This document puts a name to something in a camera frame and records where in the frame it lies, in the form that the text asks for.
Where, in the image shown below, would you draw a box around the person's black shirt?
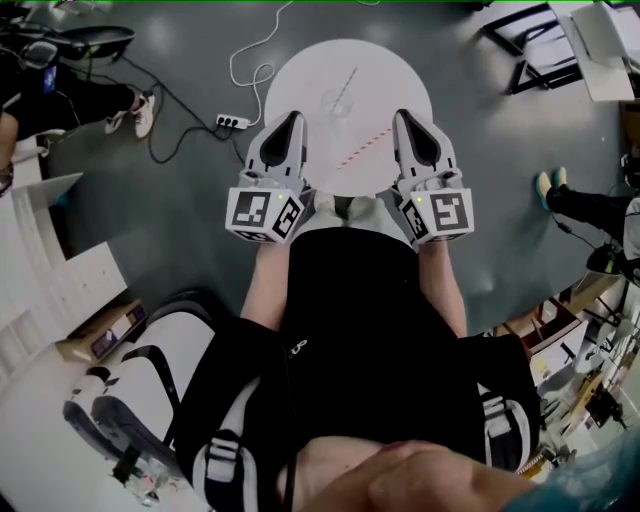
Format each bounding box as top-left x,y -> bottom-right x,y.
174,227 -> 544,482

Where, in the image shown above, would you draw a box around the cardboard box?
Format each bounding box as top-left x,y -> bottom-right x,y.
54,298 -> 149,363

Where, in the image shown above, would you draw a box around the black chest cable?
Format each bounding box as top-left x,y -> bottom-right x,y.
279,344 -> 302,512

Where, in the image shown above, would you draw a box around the red striped straw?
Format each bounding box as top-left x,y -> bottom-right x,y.
337,128 -> 394,171

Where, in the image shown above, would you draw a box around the black frame white top table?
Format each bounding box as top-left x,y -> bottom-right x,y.
482,0 -> 640,104

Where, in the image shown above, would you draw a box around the person's grey trousers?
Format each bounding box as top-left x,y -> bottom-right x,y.
312,192 -> 417,252

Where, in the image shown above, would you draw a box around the round white side table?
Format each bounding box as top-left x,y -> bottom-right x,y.
263,39 -> 434,198

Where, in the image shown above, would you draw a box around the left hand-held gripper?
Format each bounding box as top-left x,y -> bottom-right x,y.
224,110 -> 314,246

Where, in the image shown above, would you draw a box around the white power cable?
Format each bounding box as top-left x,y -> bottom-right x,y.
229,0 -> 295,127

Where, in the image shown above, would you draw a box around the black floor cable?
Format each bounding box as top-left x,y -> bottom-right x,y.
114,54 -> 247,166

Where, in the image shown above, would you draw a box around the person's chin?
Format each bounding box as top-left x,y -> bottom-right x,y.
277,437 -> 541,512

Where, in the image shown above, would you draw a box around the black green-trimmed oval object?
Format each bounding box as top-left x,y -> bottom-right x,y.
0,24 -> 137,64
585,243 -> 629,276

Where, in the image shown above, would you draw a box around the white harness strap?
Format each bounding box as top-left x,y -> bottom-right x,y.
192,377 -> 262,512
476,382 -> 532,474

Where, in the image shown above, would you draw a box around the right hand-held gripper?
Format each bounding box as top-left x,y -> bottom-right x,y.
389,110 -> 475,246

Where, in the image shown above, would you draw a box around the person's left forearm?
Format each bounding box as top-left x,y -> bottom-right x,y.
239,242 -> 294,334

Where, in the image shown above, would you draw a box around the white desk unit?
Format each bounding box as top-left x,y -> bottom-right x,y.
0,144 -> 129,384

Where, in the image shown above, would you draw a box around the white black office chair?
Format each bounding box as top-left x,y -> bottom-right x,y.
62,287 -> 222,477

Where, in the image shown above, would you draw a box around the person's right forearm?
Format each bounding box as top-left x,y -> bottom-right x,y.
414,239 -> 469,338

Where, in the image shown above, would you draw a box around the white power strip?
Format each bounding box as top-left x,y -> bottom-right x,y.
215,113 -> 251,132

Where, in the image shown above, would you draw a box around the clear plastic packaging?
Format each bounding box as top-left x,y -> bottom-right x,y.
112,447 -> 169,509

